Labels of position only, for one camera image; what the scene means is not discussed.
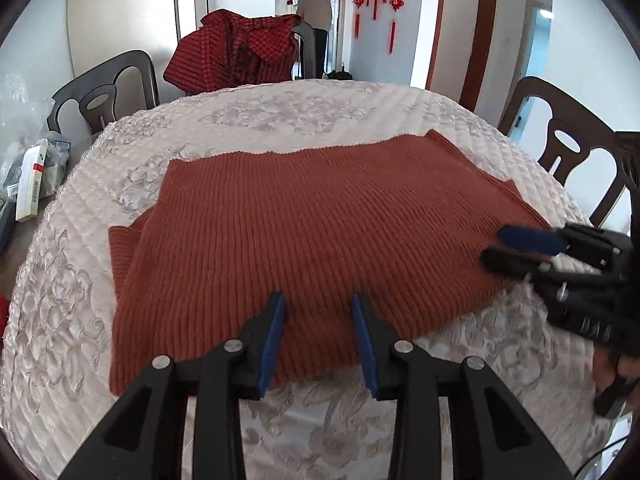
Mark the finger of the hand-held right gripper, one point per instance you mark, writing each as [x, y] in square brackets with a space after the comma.
[505, 260]
[530, 239]

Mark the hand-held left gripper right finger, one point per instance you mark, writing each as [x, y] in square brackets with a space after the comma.
[362, 355]

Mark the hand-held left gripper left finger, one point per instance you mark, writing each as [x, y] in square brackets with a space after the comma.
[272, 350]

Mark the rust red knit sweater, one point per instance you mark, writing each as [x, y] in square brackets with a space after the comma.
[300, 220]

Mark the person's right hand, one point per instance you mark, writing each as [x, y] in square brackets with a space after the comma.
[605, 367]

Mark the dark wooden chair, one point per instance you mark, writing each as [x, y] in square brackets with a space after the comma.
[550, 92]
[135, 62]
[304, 42]

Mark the cream quilted table cover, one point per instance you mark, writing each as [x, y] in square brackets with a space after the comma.
[100, 310]

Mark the brown wooden door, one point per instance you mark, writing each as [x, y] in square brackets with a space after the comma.
[480, 35]

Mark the white carton with red stripe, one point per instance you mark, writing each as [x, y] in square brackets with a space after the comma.
[31, 185]

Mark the red plaid garment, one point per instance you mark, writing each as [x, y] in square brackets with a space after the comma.
[225, 55]

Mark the clear plastic bag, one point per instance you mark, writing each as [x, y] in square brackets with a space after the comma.
[20, 105]

